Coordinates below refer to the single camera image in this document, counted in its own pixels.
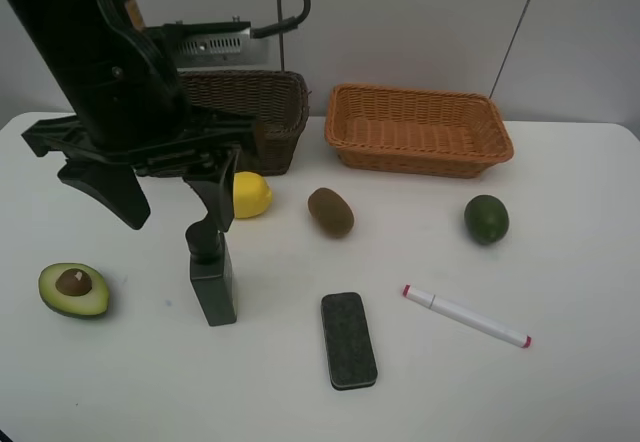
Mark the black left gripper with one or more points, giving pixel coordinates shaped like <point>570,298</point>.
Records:
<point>205,153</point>

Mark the yellow lemon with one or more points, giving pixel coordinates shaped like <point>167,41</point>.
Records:
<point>252,195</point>

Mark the dark green pump bottle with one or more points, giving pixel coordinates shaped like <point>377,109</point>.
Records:
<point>211,273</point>

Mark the halved avocado with pit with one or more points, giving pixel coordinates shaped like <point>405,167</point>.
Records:
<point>74,289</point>

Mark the brown kiwi fruit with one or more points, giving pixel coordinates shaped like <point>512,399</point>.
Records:
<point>331,212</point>

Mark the dark felt whiteboard eraser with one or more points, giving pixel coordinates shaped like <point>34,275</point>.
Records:
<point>350,356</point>

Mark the white marker pink caps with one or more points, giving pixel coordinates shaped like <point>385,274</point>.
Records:
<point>466,317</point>

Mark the green lime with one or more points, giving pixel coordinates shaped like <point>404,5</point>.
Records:
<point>486,219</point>

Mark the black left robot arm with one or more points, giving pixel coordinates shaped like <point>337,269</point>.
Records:
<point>131,116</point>

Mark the dark brown wicker basket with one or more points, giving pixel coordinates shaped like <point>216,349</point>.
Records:
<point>278,99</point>

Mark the orange wicker basket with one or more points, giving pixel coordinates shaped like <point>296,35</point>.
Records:
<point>438,133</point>

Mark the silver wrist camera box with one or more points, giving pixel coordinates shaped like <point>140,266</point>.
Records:
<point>209,45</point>

